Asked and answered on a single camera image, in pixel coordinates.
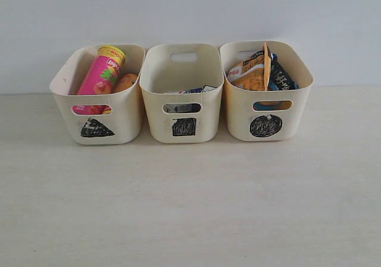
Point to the white blue milk carton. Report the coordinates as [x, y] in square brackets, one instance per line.
[183, 106]

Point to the purple juice carton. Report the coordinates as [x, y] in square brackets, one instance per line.
[207, 88]

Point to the yellow chips can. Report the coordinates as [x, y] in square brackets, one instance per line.
[125, 82]

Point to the orange noodle bag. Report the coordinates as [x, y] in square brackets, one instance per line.
[253, 73]

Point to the blue noodle bag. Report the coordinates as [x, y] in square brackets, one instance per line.
[279, 80]

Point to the pink chips can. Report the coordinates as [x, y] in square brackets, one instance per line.
[104, 72]

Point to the cream bin square mark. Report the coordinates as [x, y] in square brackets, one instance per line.
[176, 67]

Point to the cream bin triangle mark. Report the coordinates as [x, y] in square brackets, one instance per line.
[121, 125]

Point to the cream bin circle mark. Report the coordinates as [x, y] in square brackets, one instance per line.
[256, 116]

